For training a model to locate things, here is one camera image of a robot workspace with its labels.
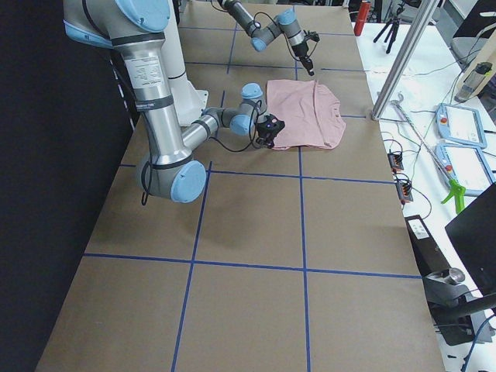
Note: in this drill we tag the blue teach pendant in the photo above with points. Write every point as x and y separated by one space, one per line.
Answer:
460 125
467 165

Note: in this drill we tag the blue teach pendant near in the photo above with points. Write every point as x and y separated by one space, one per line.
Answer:
467 165

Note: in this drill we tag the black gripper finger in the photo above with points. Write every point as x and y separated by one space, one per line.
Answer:
307 64

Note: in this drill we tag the pink Snoopy t-shirt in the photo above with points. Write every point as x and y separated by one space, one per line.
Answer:
310 112

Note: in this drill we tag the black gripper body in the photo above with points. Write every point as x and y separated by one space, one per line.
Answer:
265 138
301 51

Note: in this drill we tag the aluminium frame post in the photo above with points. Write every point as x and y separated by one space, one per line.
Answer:
412 38

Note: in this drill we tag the orange black electronics box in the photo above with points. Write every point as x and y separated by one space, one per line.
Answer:
395 160

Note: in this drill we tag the black clamp stand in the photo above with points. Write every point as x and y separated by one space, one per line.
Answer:
458 315

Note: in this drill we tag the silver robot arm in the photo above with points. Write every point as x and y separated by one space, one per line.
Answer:
262 29
137 30

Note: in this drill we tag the blue teach pendant far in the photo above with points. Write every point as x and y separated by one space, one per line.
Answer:
460 125

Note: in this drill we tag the black tripod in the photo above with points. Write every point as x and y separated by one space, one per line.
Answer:
392 27

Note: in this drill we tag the black monitor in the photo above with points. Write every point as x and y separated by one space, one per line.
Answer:
472 234

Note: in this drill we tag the clear water bottle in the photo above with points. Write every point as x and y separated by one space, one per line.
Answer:
472 82

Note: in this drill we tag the red cylinder bottle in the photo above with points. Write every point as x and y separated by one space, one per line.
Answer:
361 18

